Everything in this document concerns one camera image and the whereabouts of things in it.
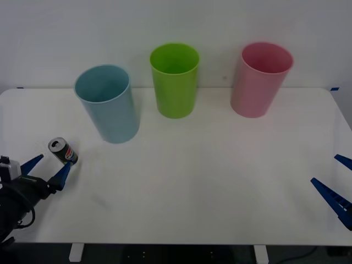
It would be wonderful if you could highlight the black floor cable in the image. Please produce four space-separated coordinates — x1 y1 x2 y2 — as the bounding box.
284 245 317 261

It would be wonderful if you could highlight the white table leg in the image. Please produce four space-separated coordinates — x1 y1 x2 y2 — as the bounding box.
253 244 269 263
68 243 85 262

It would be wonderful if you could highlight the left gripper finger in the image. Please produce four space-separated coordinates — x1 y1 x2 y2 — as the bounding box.
20 154 45 177
47 162 72 193

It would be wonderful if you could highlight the green plastic bin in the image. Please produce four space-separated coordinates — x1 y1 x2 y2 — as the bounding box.
149 42 200 119

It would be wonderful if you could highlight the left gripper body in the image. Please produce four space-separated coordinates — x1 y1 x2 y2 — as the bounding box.
13 174 58 207

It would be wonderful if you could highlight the pale blue plastic bin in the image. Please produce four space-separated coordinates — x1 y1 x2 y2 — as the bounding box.
74 64 141 144

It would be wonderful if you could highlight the black drink can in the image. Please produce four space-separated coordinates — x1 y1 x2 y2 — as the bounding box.
48 137 79 167

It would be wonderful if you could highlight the pink plastic bin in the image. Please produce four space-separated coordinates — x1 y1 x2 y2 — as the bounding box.
230 41 294 119

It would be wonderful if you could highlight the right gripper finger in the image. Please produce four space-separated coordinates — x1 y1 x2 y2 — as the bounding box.
333 154 352 172
310 177 352 232

